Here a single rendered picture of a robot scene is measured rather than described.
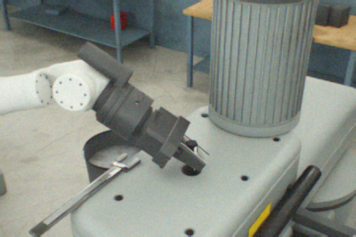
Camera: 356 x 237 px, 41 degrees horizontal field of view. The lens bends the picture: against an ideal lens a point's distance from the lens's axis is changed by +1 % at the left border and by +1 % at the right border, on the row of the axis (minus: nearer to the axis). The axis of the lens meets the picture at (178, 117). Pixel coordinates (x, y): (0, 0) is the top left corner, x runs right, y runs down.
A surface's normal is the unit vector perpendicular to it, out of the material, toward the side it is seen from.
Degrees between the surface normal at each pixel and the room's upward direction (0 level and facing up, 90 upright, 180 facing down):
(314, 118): 0
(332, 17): 90
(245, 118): 90
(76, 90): 81
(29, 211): 0
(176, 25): 90
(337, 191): 0
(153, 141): 90
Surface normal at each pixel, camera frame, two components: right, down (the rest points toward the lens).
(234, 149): 0.00, -0.86
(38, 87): 0.96, -0.13
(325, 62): -0.57, 0.42
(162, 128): 0.49, -0.67
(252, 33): -0.35, 0.48
